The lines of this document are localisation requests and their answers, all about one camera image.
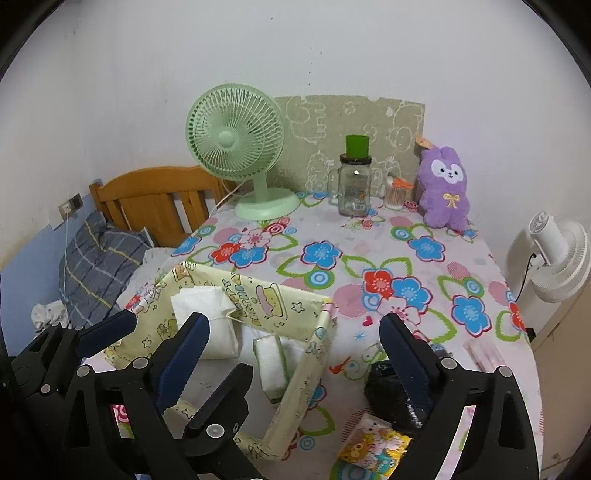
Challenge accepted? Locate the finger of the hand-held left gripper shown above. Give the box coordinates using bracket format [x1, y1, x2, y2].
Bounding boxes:
[10, 310, 139, 416]
[184, 364, 265, 480]

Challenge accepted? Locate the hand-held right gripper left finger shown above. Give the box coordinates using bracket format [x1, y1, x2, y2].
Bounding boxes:
[60, 312, 211, 480]

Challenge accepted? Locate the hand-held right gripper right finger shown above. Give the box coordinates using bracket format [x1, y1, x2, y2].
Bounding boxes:
[379, 313, 540, 480]

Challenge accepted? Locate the black plastic bag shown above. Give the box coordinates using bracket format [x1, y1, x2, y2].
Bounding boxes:
[364, 360, 426, 428]

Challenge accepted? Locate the clear pink plastic packet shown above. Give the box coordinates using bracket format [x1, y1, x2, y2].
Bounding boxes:
[464, 340, 500, 373]

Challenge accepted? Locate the colourful cartoon tissue pack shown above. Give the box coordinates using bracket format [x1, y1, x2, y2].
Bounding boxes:
[337, 412, 413, 472]

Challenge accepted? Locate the yellow cartoon print storage box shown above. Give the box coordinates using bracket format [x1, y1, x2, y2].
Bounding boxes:
[104, 260, 336, 463]

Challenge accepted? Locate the large white tissue pack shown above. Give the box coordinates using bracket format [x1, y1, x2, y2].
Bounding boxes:
[170, 285, 242, 361]

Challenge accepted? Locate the white green-edged tissue pack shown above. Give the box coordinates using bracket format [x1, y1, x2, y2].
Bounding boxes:
[252, 336, 291, 402]

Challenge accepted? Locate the crumpled white cloth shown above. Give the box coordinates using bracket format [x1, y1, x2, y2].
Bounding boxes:
[31, 300, 68, 331]

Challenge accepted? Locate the grey plaid pillow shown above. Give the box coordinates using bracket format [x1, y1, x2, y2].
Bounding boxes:
[59, 211, 154, 329]

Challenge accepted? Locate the white bed sheet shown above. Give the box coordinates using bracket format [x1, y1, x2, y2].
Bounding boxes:
[139, 246, 183, 280]

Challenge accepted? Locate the cotton swab jar orange lid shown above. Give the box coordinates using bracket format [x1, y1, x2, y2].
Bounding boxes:
[385, 178, 414, 212]

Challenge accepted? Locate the purple plush bunny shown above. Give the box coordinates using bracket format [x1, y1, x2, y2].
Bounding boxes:
[413, 135, 472, 230]

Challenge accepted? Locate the glass jar mug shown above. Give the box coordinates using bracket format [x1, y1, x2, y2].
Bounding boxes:
[328, 152, 384, 217]

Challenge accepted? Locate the white standing fan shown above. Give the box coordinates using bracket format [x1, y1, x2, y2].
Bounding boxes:
[505, 210, 591, 306]

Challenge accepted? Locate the green plastic cup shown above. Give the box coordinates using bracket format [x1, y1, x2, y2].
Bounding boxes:
[346, 134, 370, 158]

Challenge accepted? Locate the green desk fan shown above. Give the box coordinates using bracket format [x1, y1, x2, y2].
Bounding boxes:
[186, 85, 301, 221]

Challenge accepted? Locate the green cartoon print board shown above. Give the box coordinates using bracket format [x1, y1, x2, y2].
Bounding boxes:
[274, 95, 426, 195]

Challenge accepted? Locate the white charging cable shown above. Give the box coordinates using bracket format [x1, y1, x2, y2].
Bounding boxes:
[63, 211, 75, 296]

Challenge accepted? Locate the wall socket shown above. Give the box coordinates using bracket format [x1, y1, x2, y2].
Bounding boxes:
[60, 194, 84, 218]

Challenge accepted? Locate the black fan cable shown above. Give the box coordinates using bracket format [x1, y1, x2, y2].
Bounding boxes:
[514, 250, 539, 303]

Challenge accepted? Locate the white fan cable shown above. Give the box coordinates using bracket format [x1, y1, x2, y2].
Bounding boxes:
[213, 181, 245, 214]

